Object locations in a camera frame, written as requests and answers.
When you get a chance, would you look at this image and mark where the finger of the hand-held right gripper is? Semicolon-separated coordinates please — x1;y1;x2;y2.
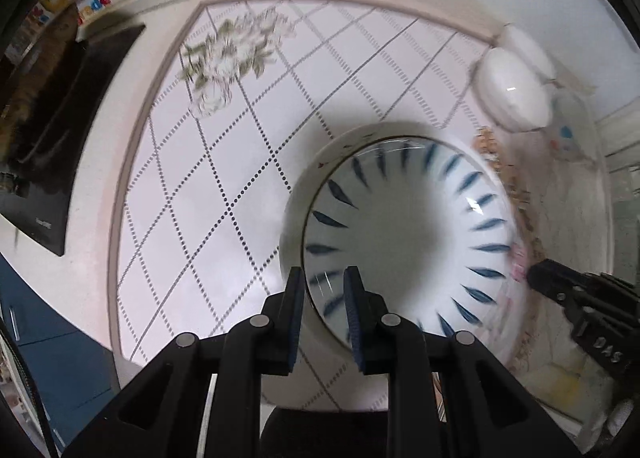
526;259;590;311

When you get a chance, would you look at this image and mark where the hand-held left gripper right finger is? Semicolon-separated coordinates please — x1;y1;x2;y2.
342;265;583;458

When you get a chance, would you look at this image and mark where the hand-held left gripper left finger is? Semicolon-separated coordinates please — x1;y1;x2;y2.
62;265;307;458

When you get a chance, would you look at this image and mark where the large plate with patterned rim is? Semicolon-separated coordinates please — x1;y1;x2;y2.
470;88;623;439

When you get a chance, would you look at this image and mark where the white bowl with blue stripes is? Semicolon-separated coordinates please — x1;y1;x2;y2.
280;122;532;411

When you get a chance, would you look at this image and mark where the plain white bowl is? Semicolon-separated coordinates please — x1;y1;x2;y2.
499;23;559;83
474;46;552;132

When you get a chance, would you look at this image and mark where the blue cabinet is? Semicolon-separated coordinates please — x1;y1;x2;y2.
0;253;122;458

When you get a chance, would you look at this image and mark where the black induction cooker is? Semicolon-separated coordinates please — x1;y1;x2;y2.
0;23;147;257

